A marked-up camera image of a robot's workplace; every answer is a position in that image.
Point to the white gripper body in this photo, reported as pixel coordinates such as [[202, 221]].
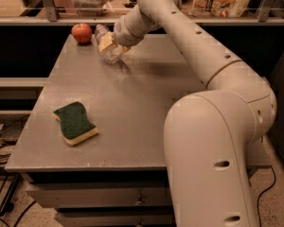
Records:
[[121, 34]]

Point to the clear plastic water bottle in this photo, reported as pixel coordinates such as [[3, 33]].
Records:
[[109, 56]]

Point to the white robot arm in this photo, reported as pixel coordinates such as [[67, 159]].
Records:
[[206, 134]]

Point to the red apple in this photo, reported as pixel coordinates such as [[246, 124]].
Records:
[[82, 33]]

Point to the clear plastic container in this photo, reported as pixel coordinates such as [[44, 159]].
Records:
[[89, 7]]

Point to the green yellow sponge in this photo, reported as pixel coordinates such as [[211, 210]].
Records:
[[74, 122]]

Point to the metal railing shelf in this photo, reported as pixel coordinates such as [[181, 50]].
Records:
[[63, 12]]

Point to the colourful snack bag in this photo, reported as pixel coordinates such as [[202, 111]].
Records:
[[218, 8]]

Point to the grey drawer cabinet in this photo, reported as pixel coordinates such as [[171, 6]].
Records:
[[118, 177]]

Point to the black power adapter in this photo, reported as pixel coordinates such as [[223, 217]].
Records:
[[10, 132]]

